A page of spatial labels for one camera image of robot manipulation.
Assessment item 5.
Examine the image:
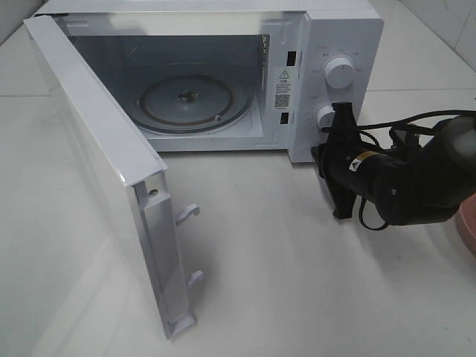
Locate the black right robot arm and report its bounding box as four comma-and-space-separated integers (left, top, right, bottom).
310, 102, 475, 230

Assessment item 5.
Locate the glass microwave turntable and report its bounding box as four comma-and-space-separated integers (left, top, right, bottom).
132, 74, 253, 134

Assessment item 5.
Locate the upper white power knob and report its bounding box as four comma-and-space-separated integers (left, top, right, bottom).
324, 56, 355, 89

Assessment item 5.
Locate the white microwave door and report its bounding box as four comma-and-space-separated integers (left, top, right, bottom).
25, 16, 203, 338

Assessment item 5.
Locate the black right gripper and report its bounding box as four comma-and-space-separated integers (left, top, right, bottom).
311, 102, 402, 220

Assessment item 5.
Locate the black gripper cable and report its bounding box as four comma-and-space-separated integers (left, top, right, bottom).
321, 109, 476, 231

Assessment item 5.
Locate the white microwave oven body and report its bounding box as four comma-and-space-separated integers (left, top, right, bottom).
31, 1, 384, 163

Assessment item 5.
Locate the pink plate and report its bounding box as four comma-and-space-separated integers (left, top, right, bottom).
455, 194, 476, 257

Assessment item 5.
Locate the lower white timer knob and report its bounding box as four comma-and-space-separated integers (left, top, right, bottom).
316, 105, 335, 130

